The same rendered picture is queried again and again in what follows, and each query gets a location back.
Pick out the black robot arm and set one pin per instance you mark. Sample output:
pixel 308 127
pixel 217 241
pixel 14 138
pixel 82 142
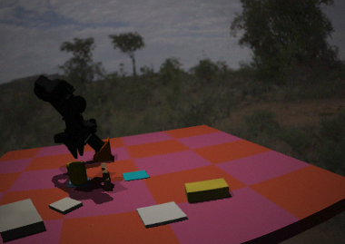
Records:
pixel 59 94

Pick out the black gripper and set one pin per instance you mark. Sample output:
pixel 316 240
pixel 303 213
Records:
pixel 74 141

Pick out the yellow rectangular block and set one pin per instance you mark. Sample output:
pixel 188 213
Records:
pixel 206 190

